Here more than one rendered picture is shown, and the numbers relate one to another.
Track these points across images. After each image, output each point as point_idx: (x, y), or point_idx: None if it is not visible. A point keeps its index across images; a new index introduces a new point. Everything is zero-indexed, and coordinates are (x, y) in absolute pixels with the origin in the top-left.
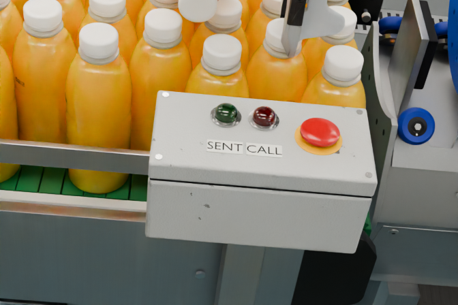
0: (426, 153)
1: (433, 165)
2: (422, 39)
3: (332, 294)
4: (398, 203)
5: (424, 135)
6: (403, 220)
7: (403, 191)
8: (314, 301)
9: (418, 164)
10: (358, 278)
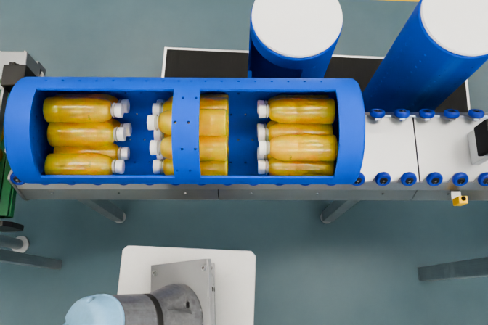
0: (30, 183)
1: (34, 187)
2: (4, 151)
3: (10, 230)
4: (30, 195)
5: (21, 182)
6: (37, 199)
7: (30, 192)
8: (6, 231)
9: (27, 187)
10: (13, 228)
